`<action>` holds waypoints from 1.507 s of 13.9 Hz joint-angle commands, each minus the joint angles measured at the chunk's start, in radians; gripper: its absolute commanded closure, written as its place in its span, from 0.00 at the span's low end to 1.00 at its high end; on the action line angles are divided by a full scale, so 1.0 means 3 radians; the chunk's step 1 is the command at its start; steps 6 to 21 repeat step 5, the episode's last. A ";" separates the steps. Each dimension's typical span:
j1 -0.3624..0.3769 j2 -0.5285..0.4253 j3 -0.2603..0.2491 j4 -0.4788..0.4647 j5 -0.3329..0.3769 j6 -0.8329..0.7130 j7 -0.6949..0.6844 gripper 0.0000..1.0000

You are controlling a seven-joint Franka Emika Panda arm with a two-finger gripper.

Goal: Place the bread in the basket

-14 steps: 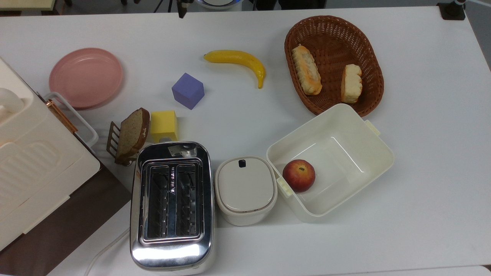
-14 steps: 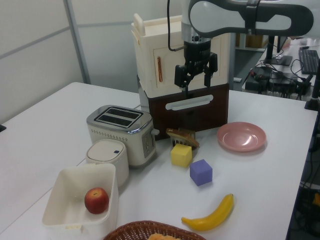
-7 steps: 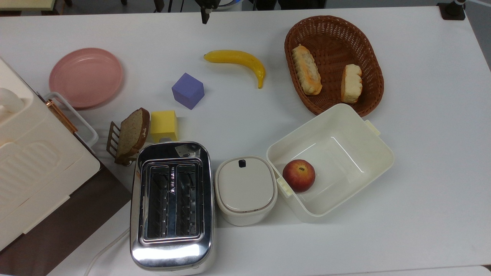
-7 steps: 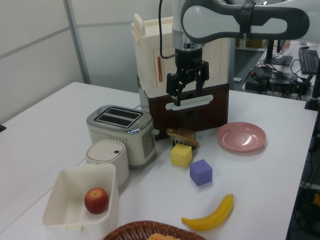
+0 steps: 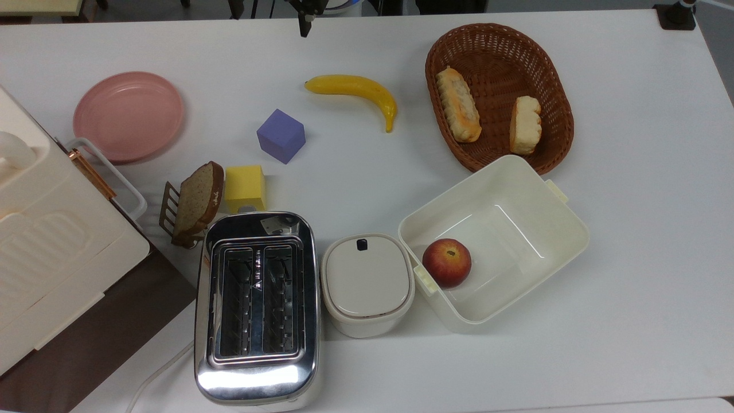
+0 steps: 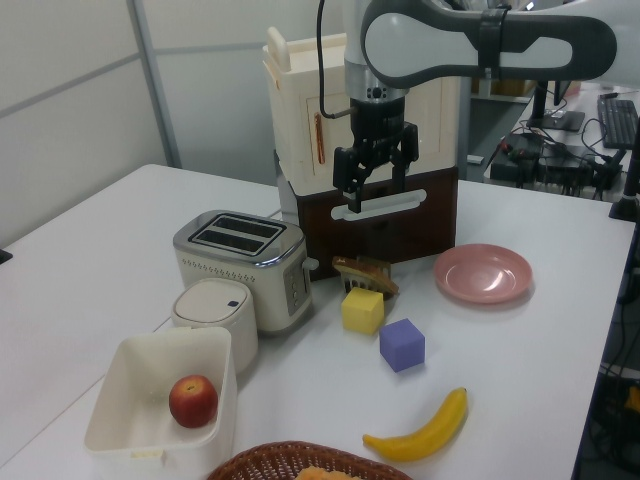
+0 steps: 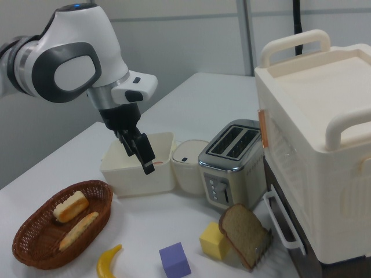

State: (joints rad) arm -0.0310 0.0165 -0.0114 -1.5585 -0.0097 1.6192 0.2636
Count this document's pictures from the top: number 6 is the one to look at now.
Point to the brown bread slice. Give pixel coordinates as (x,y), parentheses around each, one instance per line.
(376,272)

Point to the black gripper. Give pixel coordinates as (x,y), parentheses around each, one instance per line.
(377,122)

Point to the yellow object under desk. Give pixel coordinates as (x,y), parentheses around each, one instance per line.
(632,400)

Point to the yellow foam cube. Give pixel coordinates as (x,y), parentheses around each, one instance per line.
(360,310)

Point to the black monitor stand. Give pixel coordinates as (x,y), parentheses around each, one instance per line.
(555,121)

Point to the tan cardboard box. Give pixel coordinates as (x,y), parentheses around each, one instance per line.
(510,87)

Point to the small grey device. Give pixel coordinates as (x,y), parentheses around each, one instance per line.
(475,160)

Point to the black object at table edge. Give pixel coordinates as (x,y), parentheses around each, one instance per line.
(5,256)

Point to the small white lidded bin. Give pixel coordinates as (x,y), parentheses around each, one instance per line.
(210,310)

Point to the red apple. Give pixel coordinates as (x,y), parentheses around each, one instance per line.
(192,402)

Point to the brown wicker basket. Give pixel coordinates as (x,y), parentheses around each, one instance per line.
(260,457)

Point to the black keyboard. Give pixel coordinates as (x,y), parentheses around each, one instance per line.
(617,122)

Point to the purple foam cube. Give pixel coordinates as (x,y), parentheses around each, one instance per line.
(400,345)

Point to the orange bread roll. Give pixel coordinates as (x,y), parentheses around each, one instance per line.
(325,474)

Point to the dark brown drawer base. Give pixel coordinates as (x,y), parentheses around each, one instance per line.
(425,230)

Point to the black desk clamp stand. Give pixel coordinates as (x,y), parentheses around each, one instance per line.
(631,190)

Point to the yellow banana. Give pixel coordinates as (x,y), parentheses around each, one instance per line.
(425,440)

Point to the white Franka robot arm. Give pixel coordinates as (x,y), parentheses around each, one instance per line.
(425,45)

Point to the white open plastic box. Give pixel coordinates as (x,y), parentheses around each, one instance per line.
(125,390)

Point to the pink plate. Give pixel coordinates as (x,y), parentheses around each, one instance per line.
(480,275)

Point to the brown toast slice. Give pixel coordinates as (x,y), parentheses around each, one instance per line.
(342,267)

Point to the cream and chrome toaster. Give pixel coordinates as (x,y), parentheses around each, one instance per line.
(225,270)

